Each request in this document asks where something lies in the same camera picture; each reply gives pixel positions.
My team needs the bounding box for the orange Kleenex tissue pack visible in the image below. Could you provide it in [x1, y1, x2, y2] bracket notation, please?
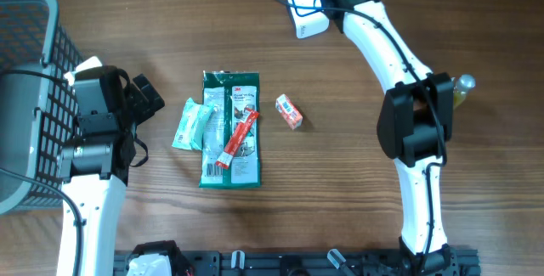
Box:
[275, 94, 303, 130]

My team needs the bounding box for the grey plastic basket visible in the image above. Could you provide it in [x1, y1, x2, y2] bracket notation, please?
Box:
[1, 0, 83, 214]

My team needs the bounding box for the mint green wipes packet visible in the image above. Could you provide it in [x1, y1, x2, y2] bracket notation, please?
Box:
[172, 98, 215, 150]

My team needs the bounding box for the white barcode scanner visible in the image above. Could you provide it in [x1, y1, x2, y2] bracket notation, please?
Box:
[287, 0, 330, 39]

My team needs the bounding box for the red snack stick packet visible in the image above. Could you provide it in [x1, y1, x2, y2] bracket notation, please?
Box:
[215, 108, 259, 169]

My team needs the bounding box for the yellow Vim bottle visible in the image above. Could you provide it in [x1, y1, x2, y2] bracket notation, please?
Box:
[451, 74, 476, 110]

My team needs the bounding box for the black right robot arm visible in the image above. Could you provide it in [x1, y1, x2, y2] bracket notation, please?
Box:
[285, 0, 454, 275]

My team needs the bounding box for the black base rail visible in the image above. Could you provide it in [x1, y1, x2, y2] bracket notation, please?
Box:
[112, 240, 482, 276]

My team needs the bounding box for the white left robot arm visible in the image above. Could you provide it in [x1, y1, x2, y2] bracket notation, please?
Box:
[56, 65, 165, 275]

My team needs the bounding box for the green 3M gloves package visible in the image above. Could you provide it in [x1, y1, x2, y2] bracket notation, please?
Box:
[200, 70, 261, 189]

